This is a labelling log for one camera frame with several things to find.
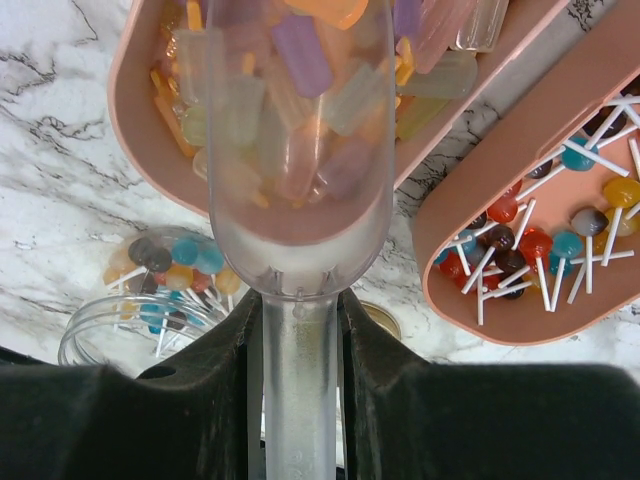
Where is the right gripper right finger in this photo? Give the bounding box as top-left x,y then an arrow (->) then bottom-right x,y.
338,290 -> 639,479

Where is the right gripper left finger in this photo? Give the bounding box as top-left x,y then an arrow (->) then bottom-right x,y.
1,291 -> 262,479

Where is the pink tray of lollipops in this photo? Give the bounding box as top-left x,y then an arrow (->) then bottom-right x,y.
413,1 -> 639,346

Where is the clear plastic scoop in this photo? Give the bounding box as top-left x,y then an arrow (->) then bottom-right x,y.
205,1 -> 395,479

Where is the pink tray of gummy candies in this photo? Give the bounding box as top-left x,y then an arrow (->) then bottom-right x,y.
107,0 -> 567,217

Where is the gold jar lid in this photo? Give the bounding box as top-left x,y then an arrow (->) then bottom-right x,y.
361,301 -> 402,340

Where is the clear glass jar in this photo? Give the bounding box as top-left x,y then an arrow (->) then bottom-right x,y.
57,226 -> 247,377

